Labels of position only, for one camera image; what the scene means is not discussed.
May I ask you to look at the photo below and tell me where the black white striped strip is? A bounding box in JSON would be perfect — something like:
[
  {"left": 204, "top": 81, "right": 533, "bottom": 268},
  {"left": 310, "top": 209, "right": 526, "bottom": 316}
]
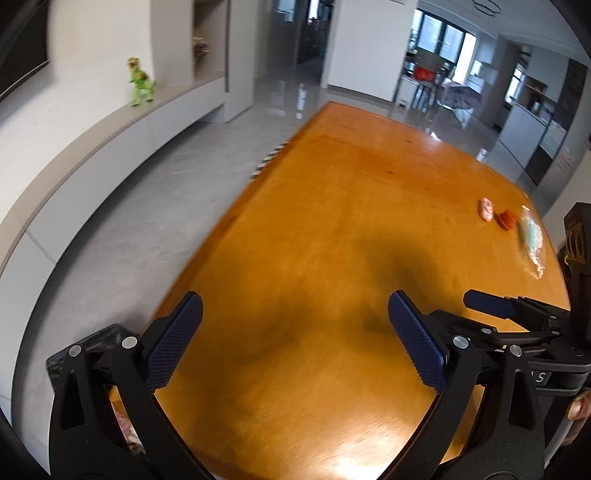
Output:
[{"left": 249, "top": 141, "right": 293, "bottom": 181}]

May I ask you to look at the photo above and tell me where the person's right hand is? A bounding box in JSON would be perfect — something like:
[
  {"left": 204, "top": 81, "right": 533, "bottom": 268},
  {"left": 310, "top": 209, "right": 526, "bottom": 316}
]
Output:
[{"left": 567, "top": 390, "right": 591, "bottom": 446}]

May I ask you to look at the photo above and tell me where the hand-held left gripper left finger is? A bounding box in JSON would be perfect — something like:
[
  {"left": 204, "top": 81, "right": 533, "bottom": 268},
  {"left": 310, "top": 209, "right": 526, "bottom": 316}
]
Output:
[{"left": 47, "top": 291, "right": 218, "bottom": 480}]

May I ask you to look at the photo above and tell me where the long white sideboard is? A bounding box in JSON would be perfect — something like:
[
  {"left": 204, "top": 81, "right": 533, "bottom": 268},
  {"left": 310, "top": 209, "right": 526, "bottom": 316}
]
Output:
[{"left": 0, "top": 76, "right": 227, "bottom": 416}]

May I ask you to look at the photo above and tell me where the green dinosaur toy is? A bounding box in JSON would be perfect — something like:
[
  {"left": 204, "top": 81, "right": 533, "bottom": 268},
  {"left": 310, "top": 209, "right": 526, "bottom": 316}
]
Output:
[{"left": 127, "top": 56, "right": 157, "bottom": 107}]

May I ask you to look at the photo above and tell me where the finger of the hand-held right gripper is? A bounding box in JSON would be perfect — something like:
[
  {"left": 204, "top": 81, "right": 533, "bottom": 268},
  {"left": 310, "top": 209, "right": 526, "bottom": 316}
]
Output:
[
  {"left": 463, "top": 290, "right": 573, "bottom": 331},
  {"left": 429, "top": 309, "right": 573, "bottom": 348}
]

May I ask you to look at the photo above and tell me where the clear wrapper with blue content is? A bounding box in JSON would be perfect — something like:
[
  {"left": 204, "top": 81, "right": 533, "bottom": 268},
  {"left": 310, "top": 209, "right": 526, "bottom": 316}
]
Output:
[{"left": 517, "top": 205, "right": 546, "bottom": 280}]

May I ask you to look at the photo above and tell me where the dark carved wooden chair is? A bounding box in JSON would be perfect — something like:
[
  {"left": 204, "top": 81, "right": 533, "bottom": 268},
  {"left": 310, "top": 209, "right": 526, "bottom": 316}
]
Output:
[{"left": 561, "top": 202, "right": 591, "bottom": 308}]

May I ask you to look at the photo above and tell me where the white kitchen counter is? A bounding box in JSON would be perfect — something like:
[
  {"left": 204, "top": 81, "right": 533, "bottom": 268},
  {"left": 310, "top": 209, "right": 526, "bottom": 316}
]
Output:
[{"left": 499, "top": 102, "right": 552, "bottom": 172}]

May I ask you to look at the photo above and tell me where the black trash bag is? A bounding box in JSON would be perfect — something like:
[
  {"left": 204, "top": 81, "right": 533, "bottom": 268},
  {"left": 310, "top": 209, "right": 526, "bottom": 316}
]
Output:
[{"left": 46, "top": 323, "right": 148, "bottom": 457}]

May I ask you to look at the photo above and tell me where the grey cloth cover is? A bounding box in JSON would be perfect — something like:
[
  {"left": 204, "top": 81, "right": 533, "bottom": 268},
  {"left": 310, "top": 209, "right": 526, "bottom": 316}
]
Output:
[{"left": 436, "top": 78, "right": 481, "bottom": 112}]

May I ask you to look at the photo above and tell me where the black wall television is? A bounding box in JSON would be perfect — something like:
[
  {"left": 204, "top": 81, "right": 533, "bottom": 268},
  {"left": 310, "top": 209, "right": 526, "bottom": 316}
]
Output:
[{"left": 0, "top": 0, "right": 50, "bottom": 100}]

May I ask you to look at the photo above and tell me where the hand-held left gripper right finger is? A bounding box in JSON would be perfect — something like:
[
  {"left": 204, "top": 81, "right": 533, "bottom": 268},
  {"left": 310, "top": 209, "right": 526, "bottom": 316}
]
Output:
[{"left": 379, "top": 290, "right": 548, "bottom": 480}]

